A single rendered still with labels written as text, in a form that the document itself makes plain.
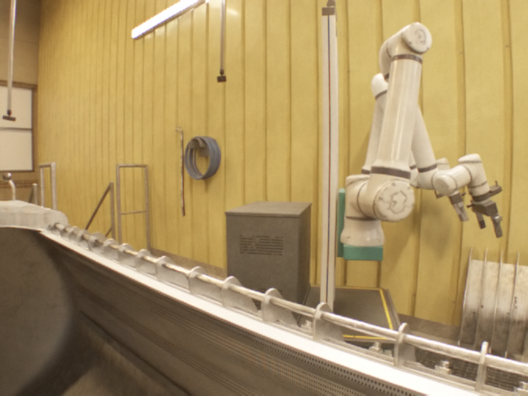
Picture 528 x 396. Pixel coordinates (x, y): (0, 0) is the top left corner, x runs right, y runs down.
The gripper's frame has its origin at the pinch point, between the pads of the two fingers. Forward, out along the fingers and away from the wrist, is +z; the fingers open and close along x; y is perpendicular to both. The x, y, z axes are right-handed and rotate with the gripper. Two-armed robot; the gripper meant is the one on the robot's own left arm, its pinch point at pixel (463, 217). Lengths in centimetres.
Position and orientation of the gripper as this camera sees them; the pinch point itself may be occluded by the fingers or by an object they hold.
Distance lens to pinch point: 200.9
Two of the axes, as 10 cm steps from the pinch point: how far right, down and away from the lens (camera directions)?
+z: 3.3, 9.3, -1.8
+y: 8.6, -3.7, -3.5
